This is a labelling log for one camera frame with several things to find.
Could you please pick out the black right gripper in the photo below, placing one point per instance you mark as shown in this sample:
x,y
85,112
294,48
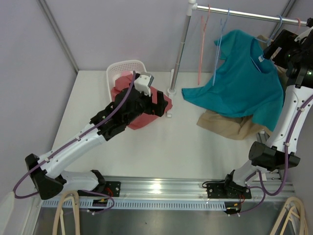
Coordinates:
x,y
285,40

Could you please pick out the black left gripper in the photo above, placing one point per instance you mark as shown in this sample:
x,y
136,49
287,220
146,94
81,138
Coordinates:
x,y
157,109

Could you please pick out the blue hanger with beige shirt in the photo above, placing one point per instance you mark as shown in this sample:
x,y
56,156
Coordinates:
x,y
273,34

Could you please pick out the red t shirt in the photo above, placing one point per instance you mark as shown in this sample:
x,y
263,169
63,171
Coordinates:
x,y
123,83

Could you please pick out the pink t shirt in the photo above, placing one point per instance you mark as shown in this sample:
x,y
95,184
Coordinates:
x,y
126,73

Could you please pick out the teal t shirt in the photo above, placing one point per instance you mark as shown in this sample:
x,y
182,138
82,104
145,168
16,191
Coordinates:
x,y
246,84

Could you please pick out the blue hanger with teal shirt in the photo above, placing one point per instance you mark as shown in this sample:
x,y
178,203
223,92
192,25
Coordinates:
x,y
219,41

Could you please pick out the pink wire hanger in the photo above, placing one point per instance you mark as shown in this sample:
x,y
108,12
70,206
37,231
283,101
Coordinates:
x,y
203,31

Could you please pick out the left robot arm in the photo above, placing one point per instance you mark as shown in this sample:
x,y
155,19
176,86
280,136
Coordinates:
x,y
48,170

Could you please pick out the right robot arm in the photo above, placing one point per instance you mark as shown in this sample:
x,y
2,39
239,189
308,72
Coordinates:
x,y
295,54

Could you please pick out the beige t shirt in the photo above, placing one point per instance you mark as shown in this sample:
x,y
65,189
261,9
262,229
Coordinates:
x,y
233,128

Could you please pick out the white perforated plastic basket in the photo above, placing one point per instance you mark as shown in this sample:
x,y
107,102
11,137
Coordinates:
x,y
118,69

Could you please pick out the metal clothes rack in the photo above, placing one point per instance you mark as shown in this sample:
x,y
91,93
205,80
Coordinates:
x,y
194,6

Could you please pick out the beige tubes lower left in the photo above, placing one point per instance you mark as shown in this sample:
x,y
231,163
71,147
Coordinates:
x,y
59,215

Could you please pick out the beige tubes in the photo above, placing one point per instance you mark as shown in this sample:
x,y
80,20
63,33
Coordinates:
x,y
59,215
293,211

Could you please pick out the beige tubes lower right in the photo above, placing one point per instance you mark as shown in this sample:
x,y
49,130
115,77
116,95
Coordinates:
x,y
293,211

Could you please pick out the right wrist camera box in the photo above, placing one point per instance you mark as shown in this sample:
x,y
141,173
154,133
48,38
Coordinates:
x,y
304,34

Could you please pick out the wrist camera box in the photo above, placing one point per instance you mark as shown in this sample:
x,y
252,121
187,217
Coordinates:
x,y
304,34
143,82

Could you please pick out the pink hanger at rail end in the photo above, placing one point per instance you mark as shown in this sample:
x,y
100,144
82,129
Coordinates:
x,y
299,25

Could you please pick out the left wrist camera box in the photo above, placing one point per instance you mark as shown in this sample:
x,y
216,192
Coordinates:
x,y
143,82

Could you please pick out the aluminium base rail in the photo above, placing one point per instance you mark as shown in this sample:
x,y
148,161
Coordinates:
x,y
186,189

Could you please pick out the white slotted cable duct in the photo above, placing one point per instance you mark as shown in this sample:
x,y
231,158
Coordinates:
x,y
154,205

